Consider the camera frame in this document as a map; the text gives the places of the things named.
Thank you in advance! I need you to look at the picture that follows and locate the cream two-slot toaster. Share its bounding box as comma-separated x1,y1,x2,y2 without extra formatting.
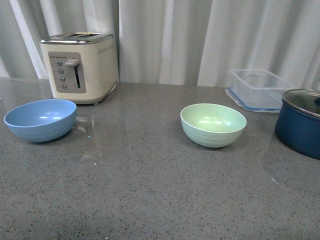
40,32,119,105

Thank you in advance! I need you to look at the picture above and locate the dark blue cooking pot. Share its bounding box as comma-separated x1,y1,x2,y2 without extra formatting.
274,102,320,159

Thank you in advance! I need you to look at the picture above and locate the glass pot lid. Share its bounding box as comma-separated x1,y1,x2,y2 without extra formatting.
282,89,320,118

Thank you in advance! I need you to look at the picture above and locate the clear plastic food container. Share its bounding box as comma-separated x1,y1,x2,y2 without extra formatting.
230,69,295,100

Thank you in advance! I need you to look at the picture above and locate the blue plastic bowl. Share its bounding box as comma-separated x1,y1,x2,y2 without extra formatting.
3,99,77,143

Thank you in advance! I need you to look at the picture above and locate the green plastic bowl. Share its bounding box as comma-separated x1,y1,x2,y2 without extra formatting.
180,103,247,148

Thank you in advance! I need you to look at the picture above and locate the white curtain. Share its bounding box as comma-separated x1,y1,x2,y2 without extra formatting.
0,0,320,89

